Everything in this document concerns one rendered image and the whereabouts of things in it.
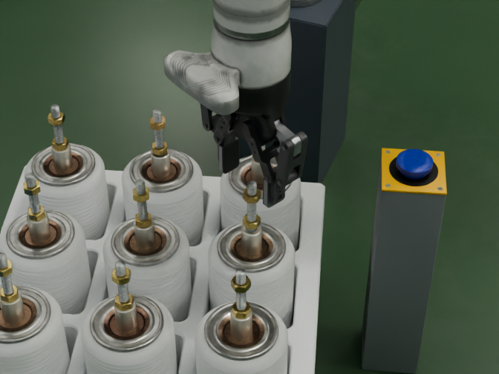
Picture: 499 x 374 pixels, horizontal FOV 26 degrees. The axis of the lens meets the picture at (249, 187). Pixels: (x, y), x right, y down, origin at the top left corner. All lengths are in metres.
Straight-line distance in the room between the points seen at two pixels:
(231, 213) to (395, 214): 0.20
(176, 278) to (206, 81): 0.30
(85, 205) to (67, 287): 0.12
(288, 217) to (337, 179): 0.39
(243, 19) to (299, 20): 0.50
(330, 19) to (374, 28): 0.53
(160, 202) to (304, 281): 0.19
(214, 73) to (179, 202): 0.31
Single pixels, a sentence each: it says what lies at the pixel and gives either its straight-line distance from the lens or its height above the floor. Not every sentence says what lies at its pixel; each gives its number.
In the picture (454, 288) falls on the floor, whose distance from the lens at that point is 1.51.
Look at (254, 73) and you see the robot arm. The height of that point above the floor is 0.52.
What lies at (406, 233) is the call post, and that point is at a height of 0.25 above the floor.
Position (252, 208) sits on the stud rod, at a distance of 1.14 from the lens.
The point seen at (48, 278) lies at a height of 0.23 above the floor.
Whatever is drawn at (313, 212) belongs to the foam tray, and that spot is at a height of 0.18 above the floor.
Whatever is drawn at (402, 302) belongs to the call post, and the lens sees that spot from 1.30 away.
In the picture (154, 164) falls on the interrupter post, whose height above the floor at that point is 0.27.
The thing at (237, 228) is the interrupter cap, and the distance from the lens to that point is 1.21.
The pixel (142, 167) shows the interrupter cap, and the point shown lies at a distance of 1.29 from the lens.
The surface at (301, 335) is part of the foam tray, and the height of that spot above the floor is 0.18.
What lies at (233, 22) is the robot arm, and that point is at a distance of 0.96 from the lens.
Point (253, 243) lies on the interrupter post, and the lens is 1.17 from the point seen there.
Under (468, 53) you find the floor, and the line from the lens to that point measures 1.94.
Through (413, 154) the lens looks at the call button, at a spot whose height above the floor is 0.33.
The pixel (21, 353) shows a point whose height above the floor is 0.24.
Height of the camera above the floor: 1.10
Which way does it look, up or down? 42 degrees down
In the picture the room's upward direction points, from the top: straight up
